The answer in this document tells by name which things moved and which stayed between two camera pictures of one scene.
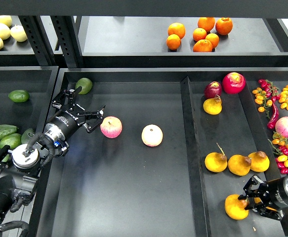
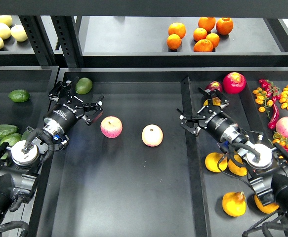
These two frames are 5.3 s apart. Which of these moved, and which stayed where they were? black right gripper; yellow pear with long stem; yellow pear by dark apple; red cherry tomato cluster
Moved: black right gripper
Stayed: red cherry tomato cluster; yellow pear by dark apple; yellow pear with long stem
